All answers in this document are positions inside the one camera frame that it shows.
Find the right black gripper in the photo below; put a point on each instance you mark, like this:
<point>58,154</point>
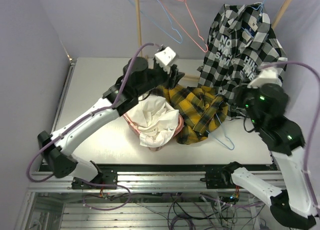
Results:
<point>239,91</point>

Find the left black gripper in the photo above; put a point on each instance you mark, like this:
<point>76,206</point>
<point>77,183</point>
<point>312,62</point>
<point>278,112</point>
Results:
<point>177,76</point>

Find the yellow plaid shirt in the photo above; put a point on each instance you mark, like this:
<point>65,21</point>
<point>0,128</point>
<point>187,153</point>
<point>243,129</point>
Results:
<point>201,108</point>

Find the blue hanger of plaid shirt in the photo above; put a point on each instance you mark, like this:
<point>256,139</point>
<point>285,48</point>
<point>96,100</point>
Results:
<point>213,135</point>

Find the pink hanger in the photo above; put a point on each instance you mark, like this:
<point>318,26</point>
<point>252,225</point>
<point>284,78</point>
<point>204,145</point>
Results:
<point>186,22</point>

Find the blue wire hanger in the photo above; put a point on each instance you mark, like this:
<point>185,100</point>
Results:
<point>155,12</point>

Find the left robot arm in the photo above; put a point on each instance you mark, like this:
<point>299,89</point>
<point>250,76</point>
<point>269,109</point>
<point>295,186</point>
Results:
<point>58,147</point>

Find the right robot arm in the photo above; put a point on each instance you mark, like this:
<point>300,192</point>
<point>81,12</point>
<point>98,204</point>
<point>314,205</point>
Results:
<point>292,207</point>

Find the black white checkered shirt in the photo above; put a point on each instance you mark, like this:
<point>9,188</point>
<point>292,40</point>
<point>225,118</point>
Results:
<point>240,39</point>

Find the blue hanger of checkered shirt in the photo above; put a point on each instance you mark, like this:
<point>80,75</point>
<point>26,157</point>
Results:
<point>262,4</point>

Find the pink plastic basket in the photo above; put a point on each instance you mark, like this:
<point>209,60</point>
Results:
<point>161,131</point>

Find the wooden clothes rack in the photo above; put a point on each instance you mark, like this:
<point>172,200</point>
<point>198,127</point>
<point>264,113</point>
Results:
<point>204,11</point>

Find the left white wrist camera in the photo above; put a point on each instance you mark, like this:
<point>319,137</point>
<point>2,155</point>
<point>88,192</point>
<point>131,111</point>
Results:
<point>166,58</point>

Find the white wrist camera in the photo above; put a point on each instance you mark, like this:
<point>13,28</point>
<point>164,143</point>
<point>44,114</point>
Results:
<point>267,75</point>
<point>166,58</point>

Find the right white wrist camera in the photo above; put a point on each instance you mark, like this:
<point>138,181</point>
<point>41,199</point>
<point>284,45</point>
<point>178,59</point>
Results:
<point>267,75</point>

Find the aluminium frame base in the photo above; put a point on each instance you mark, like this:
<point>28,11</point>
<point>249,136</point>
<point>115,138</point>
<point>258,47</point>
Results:
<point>175,168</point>

